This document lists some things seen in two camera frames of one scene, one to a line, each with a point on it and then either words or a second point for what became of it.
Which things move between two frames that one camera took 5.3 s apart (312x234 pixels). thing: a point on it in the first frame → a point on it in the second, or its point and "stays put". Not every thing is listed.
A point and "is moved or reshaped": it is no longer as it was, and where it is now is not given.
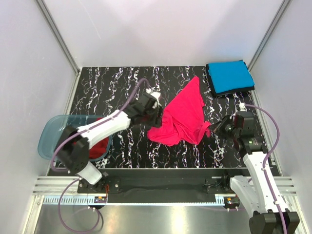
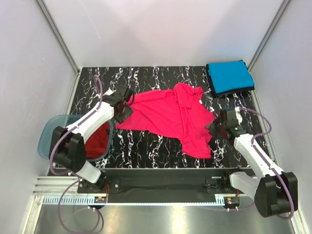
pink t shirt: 183,119 is moved or reshaped
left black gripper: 157,121 → 128,112
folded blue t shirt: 228,75 stays put
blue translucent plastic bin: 54,126 stays put
